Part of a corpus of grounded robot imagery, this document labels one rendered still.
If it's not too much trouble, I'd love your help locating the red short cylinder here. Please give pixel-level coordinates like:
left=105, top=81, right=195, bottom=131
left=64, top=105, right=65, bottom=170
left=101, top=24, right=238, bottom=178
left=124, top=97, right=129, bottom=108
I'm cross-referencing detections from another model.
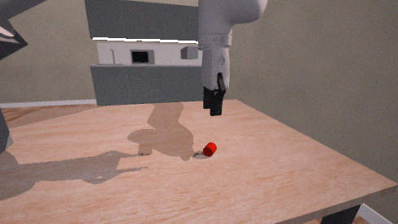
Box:
left=203, top=142, right=217, bottom=157

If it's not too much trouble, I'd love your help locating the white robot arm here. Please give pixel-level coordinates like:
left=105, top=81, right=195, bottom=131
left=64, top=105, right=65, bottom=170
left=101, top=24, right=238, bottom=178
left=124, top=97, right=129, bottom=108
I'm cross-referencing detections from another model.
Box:
left=0, top=0, right=268, bottom=59

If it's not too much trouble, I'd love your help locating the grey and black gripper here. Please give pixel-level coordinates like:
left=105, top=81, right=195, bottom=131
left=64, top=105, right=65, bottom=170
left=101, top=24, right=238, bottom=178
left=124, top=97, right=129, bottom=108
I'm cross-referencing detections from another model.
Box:
left=200, top=47, right=229, bottom=116

